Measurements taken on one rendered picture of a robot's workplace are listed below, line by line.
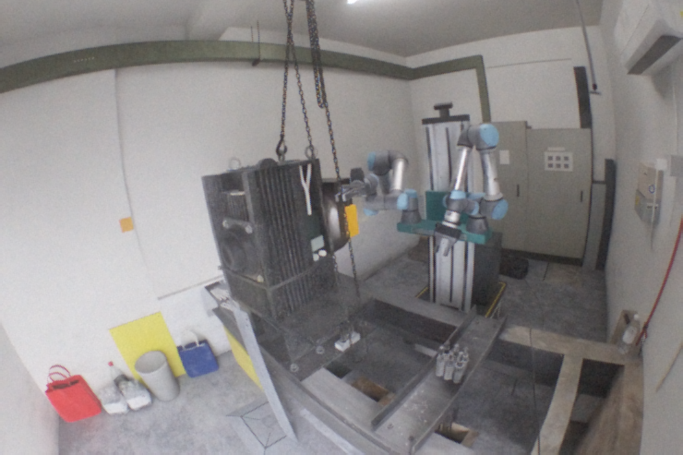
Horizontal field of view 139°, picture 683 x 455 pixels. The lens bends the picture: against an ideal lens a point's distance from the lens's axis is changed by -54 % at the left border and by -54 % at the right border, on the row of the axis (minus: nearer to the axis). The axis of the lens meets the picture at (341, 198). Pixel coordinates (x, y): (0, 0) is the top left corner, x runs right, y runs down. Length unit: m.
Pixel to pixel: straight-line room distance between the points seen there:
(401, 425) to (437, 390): 0.23
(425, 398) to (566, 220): 2.87
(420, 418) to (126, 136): 2.42
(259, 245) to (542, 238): 3.28
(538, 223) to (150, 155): 4.02
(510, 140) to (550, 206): 0.92
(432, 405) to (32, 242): 2.55
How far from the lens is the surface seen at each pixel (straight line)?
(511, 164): 3.63
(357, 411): 1.25
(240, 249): 1.26
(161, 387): 2.45
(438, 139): 2.00
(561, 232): 3.73
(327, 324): 1.31
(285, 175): 1.27
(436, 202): 1.99
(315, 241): 1.45
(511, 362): 1.75
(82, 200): 2.26
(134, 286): 2.37
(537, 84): 3.81
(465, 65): 3.97
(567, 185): 3.58
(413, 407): 1.24
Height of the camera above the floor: 1.68
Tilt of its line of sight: 12 degrees down
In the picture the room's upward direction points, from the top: 7 degrees counter-clockwise
